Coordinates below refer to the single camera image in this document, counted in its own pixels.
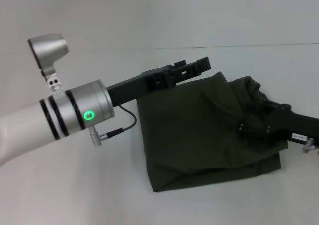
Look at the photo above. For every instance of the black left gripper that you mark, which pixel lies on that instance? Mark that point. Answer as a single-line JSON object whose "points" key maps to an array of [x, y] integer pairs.
{"points": [[132, 88]]}

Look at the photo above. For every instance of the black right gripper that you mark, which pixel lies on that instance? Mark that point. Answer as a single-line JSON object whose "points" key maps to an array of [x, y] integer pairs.
{"points": [[296, 128]]}

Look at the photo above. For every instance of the dark green FREE T-shirt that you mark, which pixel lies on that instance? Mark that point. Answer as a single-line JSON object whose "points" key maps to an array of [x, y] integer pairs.
{"points": [[199, 140]]}

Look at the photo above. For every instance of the silver elbow plug right gripper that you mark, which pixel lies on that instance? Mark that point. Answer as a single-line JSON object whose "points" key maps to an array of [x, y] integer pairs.
{"points": [[310, 145]]}

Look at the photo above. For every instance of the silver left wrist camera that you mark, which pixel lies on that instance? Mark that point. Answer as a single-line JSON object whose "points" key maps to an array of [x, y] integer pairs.
{"points": [[48, 53]]}

